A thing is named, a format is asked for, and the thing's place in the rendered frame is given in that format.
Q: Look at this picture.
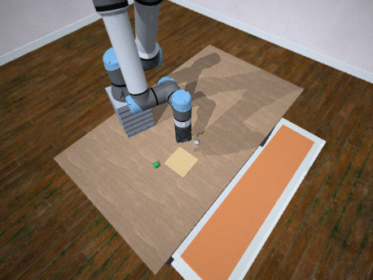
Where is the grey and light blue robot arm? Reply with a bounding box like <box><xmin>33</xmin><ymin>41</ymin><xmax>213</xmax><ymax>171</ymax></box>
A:
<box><xmin>92</xmin><ymin>0</ymin><xmax>192</xmax><ymax>122</ymax></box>

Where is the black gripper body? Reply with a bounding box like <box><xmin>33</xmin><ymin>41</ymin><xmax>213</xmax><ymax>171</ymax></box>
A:
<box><xmin>173</xmin><ymin>118</ymin><xmax>191</xmax><ymax>142</ymax></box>

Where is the tan flat mat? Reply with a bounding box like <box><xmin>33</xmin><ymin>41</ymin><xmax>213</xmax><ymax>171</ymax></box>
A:
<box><xmin>164</xmin><ymin>147</ymin><xmax>198</xmax><ymax>177</ymax></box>

